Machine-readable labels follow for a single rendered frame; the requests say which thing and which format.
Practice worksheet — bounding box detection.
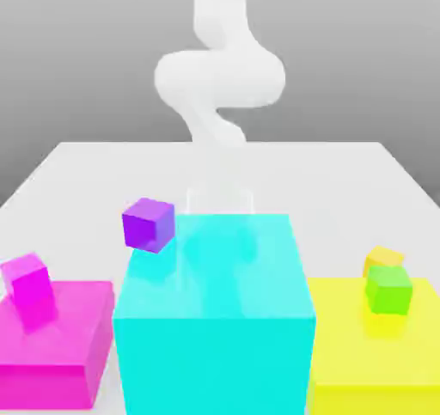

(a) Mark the small purple cube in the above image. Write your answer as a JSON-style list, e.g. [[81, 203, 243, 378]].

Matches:
[[121, 197, 176, 254]]

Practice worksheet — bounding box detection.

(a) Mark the small orange cube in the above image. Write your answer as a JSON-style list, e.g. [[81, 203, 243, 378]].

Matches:
[[363, 245, 406, 278]]

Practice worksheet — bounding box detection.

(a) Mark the small green cube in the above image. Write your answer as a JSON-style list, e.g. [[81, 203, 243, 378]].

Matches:
[[364, 265, 414, 316]]

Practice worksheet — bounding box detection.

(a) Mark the small magenta cube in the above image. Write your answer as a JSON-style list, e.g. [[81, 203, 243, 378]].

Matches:
[[0, 252, 59, 335]]

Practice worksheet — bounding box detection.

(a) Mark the large cyan box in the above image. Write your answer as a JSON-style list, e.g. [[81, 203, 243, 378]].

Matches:
[[112, 212, 318, 415]]

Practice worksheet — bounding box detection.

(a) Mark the large yellow box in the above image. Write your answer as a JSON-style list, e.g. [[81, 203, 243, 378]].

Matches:
[[305, 276, 440, 415]]

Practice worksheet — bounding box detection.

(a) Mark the large magenta box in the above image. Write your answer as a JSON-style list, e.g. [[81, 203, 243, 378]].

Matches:
[[0, 279, 115, 412]]

